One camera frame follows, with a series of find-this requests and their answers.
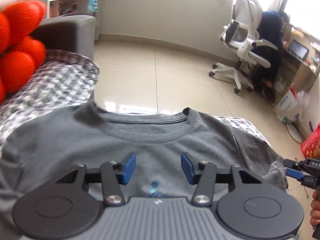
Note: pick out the red printed bag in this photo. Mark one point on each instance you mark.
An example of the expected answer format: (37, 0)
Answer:
(312, 145)

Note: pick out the white office chair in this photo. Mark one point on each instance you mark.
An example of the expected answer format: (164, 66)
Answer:
(245, 7)

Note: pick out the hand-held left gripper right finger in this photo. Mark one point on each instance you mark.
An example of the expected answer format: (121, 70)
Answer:
(188, 167)

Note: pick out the grey quilted blanket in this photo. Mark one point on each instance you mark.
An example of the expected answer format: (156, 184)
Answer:
(50, 85)

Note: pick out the orange-red plush cushion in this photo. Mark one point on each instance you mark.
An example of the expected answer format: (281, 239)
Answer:
(20, 62)

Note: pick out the light wooden desk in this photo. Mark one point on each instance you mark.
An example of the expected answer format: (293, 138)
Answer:
(302, 72)

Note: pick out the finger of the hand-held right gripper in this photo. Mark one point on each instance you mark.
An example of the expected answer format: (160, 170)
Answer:
(295, 175)
(293, 163)

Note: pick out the open laptop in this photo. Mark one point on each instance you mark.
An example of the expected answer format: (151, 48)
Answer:
(298, 50)

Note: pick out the blue patterned bag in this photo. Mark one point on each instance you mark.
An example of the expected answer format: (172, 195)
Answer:
(93, 0)

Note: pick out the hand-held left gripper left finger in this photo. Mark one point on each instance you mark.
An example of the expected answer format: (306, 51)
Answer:
(128, 167)

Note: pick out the person's right hand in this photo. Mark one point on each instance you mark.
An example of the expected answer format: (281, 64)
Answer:
(316, 205)

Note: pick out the grey sofa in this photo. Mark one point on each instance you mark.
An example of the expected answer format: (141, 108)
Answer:
(70, 30)

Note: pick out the white printed carton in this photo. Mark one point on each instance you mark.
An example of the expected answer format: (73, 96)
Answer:
(285, 105)

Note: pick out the clear plastic bag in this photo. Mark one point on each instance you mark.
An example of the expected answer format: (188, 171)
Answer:
(303, 98)

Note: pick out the white slipper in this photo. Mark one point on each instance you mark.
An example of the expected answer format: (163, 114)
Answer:
(295, 132)

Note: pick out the grey t-shirt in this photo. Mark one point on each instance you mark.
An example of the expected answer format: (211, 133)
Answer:
(150, 140)

